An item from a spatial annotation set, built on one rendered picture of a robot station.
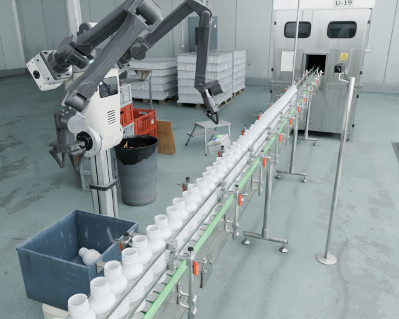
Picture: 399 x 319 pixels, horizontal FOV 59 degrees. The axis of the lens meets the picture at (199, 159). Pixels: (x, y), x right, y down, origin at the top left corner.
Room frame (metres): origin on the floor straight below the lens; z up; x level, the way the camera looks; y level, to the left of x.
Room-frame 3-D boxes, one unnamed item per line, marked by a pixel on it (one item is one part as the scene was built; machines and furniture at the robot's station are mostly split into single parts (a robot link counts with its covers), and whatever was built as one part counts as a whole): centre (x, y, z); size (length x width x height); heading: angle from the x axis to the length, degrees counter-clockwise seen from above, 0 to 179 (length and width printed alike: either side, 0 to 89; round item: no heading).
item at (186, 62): (8.56, -0.17, 0.59); 1.24 x 1.03 x 1.17; 160
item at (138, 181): (3.36, 0.63, 0.32); 0.45 x 0.45 x 0.64
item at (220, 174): (1.33, -0.07, 1.08); 0.06 x 0.06 x 0.17
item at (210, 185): (1.22, -0.03, 1.08); 0.06 x 0.06 x 0.17
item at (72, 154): (1.15, 0.44, 1.26); 0.07 x 0.07 x 0.09; 67
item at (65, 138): (1.15, 0.45, 1.33); 0.10 x 0.07 x 0.07; 67
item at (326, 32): (6.33, -2.08, 1.05); 1.60 x 1.40 x 2.10; 158
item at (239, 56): (10.07, -0.66, 0.59); 1.25 x 1.03 x 1.17; 159
